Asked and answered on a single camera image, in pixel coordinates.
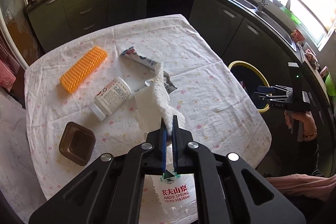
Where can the white pill bottle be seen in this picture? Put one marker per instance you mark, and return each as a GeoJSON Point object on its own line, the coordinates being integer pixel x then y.
{"type": "Point", "coordinates": [110, 98]}

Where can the yellow rim trash bin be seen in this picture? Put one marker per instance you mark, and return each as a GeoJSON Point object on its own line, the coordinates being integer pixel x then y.
{"type": "Point", "coordinates": [250, 78]}

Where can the person right hand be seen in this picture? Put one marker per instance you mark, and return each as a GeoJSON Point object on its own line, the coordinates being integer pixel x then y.
{"type": "Point", "coordinates": [309, 128]}

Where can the orange textured sponge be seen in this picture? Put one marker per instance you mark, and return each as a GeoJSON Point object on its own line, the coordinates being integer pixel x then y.
{"type": "Point", "coordinates": [72, 78]}

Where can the glass sliding door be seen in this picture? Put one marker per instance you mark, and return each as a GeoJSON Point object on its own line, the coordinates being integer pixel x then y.
{"type": "Point", "coordinates": [18, 34]}

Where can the blue white toothpaste tube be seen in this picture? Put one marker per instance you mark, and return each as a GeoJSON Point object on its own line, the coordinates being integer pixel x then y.
{"type": "Point", "coordinates": [132, 54]}

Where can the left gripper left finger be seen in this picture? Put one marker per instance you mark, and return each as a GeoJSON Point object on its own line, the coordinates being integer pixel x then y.
{"type": "Point", "coordinates": [110, 189]}

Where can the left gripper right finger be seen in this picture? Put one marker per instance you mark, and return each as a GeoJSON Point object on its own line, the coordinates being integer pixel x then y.
{"type": "Point", "coordinates": [228, 189]}

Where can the floral white tablecloth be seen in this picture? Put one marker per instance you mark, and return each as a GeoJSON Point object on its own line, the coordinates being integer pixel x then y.
{"type": "Point", "coordinates": [217, 110]}

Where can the white paper towel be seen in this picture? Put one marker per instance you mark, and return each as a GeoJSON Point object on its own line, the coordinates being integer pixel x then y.
{"type": "Point", "coordinates": [153, 106]}

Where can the red checkered apron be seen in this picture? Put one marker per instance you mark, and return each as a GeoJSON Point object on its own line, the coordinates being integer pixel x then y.
{"type": "Point", "coordinates": [9, 67]}

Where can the clear plastic water bottle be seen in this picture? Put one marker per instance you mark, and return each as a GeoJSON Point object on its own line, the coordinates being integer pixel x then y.
{"type": "Point", "coordinates": [176, 194]}

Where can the crumpled silver wrapper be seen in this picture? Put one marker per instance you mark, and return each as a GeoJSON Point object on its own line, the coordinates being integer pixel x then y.
{"type": "Point", "coordinates": [169, 86]}

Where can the brown plastic tray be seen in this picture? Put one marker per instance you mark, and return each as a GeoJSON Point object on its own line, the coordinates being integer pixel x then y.
{"type": "Point", "coordinates": [77, 143]}

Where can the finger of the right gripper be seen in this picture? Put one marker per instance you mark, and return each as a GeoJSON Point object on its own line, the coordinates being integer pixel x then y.
{"type": "Point", "coordinates": [260, 97]}
{"type": "Point", "coordinates": [265, 89]}

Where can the green kitchen cabinets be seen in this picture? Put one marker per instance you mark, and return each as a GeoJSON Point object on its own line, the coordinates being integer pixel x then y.
{"type": "Point", "coordinates": [234, 29]}

